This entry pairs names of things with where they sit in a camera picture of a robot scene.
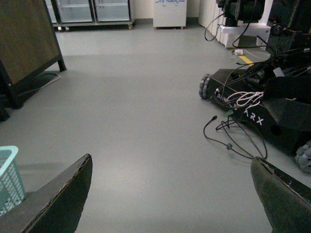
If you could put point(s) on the glass door display fridge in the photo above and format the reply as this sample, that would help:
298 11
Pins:
66 14

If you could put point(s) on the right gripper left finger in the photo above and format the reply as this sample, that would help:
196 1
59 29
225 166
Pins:
57 206

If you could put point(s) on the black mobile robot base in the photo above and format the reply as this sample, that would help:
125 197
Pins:
272 96

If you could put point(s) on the white chest freezer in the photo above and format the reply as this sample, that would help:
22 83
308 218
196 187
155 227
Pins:
169 13

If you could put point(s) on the brown wooden board stand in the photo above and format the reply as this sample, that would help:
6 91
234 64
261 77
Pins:
28 46

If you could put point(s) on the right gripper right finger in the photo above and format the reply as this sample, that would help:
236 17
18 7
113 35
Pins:
286 201

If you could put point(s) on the light blue plastic basket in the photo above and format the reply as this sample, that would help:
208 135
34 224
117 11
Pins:
12 192

